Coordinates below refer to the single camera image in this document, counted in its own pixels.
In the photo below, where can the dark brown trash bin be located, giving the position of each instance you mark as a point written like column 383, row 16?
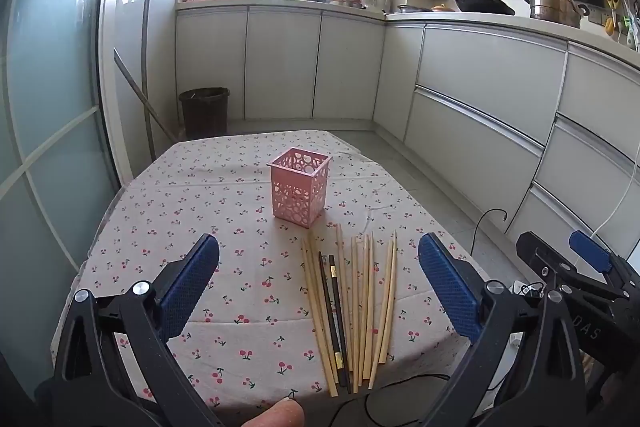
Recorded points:
column 204, row 114

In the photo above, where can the row of bamboo chopsticks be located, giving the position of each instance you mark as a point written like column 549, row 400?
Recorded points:
column 369, row 297

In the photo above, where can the black chopstick with gold band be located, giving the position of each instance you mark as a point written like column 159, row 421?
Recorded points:
column 327, row 307
column 337, row 307

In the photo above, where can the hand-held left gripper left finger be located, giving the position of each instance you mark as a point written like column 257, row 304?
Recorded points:
column 190, row 287

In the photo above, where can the leaning metal pole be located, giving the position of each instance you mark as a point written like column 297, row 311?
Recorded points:
column 142, row 99

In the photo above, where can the steel cooking pot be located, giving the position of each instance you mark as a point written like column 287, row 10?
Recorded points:
column 552, row 9

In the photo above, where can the cherry print tablecloth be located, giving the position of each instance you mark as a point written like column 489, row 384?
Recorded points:
column 200, row 217

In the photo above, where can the pink perforated utensil holder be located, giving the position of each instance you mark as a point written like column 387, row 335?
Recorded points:
column 297, row 192

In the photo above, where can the white kettle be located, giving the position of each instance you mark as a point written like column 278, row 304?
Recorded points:
column 383, row 0

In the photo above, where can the white drawer base cabinet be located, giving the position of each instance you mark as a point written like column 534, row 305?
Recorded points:
column 480, row 82

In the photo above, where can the person's left hand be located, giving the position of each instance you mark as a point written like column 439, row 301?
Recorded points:
column 277, row 414

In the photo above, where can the white door base cabinet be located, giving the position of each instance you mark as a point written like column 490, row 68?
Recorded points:
column 280, row 62

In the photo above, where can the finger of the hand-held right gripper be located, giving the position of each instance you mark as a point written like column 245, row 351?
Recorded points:
column 592, row 252
column 542, row 259

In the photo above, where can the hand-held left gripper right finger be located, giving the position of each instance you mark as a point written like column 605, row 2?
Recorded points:
column 450, row 287

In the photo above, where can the frosted glass sliding door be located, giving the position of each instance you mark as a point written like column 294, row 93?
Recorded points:
column 50, row 107

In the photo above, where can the white power strip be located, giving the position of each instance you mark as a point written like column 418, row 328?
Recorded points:
column 525, row 288

